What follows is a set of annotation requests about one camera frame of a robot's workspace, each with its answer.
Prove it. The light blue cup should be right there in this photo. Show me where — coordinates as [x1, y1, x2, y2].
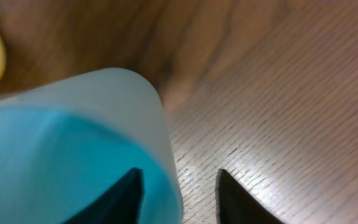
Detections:
[0, 68, 183, 223]

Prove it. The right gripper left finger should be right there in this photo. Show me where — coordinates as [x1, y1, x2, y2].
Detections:
[65, 168, 144, 224]

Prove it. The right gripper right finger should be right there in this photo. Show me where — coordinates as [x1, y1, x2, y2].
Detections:
[215, 169, 283, 224]

